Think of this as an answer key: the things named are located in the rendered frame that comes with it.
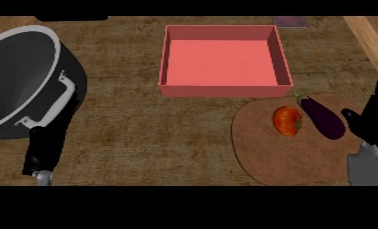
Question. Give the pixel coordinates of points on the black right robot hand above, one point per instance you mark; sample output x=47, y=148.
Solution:
x=366, y=126

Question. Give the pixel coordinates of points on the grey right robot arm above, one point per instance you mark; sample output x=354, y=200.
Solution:
x=363, y=166

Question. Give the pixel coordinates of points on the red orange tomato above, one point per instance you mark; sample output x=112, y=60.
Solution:
x=287, y=121

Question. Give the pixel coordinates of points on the brown wooden cutting board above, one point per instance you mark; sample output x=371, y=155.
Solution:
x=295, y=159

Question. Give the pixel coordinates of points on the red cardboard box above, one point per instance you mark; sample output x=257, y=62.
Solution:
x=222, y=63

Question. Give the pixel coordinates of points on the dark purple eggplant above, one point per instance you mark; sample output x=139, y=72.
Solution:
x=322, y=118

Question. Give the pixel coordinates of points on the flat purple object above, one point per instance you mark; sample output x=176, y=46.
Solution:
x=289, y=22

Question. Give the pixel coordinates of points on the black appliance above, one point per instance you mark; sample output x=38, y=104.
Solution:
x=71, y=18

